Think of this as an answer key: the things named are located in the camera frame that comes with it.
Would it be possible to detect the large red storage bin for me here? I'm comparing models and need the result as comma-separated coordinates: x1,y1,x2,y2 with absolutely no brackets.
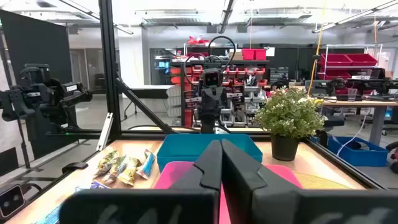
320,70,351,80
320,53,352,67
346,53,379,67

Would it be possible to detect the black two-lens depth camera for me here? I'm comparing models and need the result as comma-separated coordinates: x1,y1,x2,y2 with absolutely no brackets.
0,184,25,218

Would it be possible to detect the parts shelf with small drawers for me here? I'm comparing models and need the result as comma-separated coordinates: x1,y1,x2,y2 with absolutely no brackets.
169,58,270,128

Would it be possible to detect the silver metal bracket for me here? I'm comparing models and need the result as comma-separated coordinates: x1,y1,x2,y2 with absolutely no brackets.
96,112,114,152

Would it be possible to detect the round wooden board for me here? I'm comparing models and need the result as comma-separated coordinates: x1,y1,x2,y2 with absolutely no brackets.
294,172,354,190

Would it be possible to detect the wooden desk with grey legs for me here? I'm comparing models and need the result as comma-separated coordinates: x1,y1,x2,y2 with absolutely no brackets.
322,99,398,147

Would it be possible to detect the pink plastic bin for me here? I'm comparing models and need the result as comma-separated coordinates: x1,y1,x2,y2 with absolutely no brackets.
154,161,304,224

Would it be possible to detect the black frame clamp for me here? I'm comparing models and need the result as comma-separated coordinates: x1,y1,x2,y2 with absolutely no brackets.
62,161,90,174

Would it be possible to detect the black aluminium rig frame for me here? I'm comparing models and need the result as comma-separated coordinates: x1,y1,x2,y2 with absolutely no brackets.
46,0,385,190

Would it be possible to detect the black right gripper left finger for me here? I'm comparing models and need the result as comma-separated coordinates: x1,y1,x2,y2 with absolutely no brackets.
58,139,223,224

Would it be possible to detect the white cable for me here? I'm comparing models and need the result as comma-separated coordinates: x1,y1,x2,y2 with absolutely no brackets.
335,107,371,157

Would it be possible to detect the yellow hanging cable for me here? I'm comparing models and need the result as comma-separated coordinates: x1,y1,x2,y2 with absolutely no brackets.
306,18,324,97

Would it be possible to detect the black partition screen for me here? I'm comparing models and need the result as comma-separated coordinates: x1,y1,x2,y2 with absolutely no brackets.
0,9,74,159

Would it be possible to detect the silver wire rack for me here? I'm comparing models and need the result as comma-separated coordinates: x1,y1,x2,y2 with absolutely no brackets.
320,43,384,82

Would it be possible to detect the potted plant with white flowers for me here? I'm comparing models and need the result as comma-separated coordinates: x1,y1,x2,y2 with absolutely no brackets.
254,86,327,162

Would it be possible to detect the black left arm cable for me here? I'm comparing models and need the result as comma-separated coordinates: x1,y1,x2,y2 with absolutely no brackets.
183,35,237,82

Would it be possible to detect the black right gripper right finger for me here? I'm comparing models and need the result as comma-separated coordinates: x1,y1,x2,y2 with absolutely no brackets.
221,138,398,224

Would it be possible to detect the blue plastic bin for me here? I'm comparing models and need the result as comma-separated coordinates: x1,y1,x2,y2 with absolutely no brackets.
156,133,264,172

